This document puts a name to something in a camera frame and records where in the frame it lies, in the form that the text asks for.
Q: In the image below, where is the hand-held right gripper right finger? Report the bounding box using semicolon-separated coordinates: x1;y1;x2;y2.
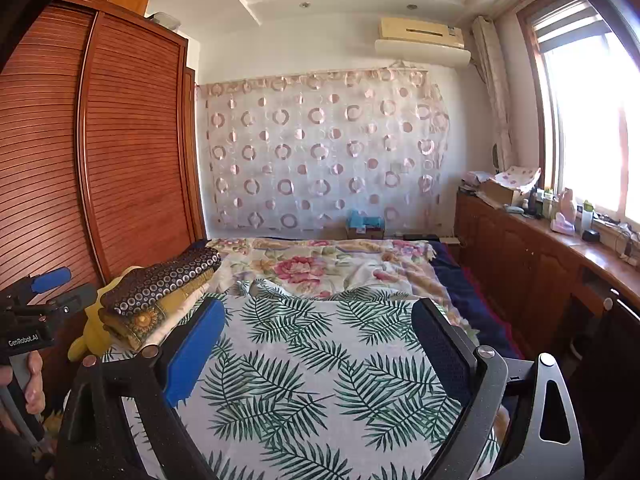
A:
411;298;586;480

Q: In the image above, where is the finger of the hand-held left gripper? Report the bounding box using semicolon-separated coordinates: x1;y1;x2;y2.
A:
46;284;99;314
10;266;73;306

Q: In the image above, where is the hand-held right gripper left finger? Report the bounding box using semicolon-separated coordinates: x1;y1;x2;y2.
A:
55;296;227;480

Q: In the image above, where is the gold patterned pillow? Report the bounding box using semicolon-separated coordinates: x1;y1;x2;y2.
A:
102;280;211;352

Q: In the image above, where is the navy patterned pajama top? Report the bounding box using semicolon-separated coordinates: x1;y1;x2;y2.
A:
100;247;222;317

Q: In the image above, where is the person's left hand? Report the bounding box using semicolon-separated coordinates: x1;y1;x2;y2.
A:
0;350;47;418

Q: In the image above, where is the yellow plush toy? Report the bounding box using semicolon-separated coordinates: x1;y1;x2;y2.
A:
67;265;146;362

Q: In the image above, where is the navy blue bed sheet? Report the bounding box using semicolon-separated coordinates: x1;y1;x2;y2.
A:
430;240;523;361

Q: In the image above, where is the leaf-print bed sheet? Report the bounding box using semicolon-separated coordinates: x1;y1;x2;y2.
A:
102;280;501;480

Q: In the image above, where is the long wooden cabinet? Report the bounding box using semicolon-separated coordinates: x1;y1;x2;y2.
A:
455;190;640;361

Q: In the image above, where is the small cardboard box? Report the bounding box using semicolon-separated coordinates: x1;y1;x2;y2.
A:
345;226;386;241

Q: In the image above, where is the floral blanket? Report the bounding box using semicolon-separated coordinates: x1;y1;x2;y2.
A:
207;237;466;331

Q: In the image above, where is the blue tissue pack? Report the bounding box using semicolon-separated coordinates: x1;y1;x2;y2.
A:
347;210;384;231

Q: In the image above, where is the open cardboard box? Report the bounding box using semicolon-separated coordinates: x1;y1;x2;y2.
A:
477;180;521;209

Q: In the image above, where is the white floral cloth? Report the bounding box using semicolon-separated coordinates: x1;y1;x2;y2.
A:
495;166;543;194

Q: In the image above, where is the white bottle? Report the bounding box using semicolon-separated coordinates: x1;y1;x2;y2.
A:
580;201;596;241

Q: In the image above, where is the sheer circle-patterned curtain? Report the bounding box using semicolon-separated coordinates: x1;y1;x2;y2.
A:
197;67;451;237

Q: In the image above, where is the beige window drape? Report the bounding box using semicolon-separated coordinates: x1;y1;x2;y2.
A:
471;15;516;171

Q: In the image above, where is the wooden framed window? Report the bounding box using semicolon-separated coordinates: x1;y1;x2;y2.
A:
517;0;640;221

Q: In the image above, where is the wall air conditioner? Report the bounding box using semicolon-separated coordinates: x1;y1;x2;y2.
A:
375;16;472;68

